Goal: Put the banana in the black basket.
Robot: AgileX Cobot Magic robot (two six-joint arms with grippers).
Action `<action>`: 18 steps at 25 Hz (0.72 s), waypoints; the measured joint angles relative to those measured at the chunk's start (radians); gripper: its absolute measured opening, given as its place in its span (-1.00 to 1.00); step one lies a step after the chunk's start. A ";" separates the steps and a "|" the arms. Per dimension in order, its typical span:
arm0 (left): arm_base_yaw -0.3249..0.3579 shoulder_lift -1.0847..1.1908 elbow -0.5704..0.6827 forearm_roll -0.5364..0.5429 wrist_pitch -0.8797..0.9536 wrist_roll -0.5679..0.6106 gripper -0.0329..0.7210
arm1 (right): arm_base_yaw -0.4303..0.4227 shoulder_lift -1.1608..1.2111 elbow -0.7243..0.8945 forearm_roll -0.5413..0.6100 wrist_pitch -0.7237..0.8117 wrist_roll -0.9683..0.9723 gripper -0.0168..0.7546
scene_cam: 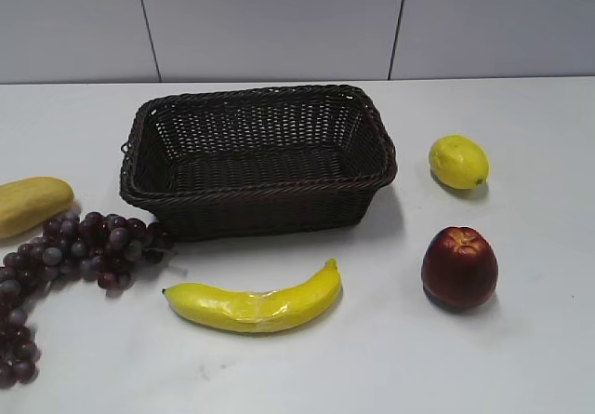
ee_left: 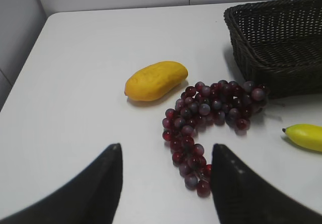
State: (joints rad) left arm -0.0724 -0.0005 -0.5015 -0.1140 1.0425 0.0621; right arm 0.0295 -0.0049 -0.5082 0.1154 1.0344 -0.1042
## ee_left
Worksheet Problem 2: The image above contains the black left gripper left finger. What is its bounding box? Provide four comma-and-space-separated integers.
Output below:
1, 143, 123, 223

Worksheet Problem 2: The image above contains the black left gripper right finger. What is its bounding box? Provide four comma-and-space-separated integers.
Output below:
211, 143, 321, 223

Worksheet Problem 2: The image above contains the yellow banana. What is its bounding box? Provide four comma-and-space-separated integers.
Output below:
282, 124, 321, 152

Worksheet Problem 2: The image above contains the black wicker basket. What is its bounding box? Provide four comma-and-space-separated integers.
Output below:
223, 0, 321, 99

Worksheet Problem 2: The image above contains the purple grape bunch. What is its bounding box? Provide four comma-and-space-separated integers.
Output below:
162, 80, 270, 198

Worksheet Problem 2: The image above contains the yellow mango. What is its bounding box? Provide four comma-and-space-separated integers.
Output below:
124, 61, 188, 102

